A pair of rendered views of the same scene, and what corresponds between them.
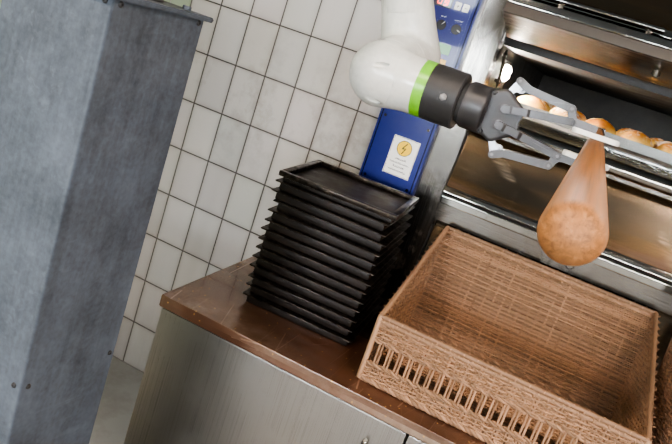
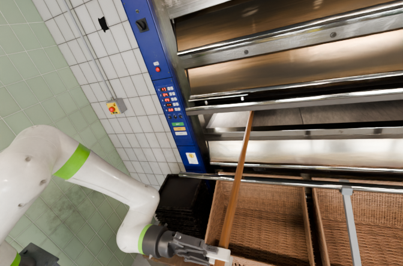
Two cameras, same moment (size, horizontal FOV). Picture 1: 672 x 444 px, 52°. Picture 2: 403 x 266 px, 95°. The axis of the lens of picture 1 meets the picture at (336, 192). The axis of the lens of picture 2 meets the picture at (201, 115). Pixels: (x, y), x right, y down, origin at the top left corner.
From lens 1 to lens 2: 1.03 m
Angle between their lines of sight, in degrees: 15
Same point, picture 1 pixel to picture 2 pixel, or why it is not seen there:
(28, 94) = not seen: outside the picture
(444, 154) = (204, 151)
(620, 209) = (270, 147)
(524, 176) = (232, 148)
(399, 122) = (184, 149)
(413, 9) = (128, 200)
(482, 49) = (194, 117)
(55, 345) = not seen: outside the picture
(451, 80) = (149, 248)
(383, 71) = (125, 249)
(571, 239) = not seen: outside the picture
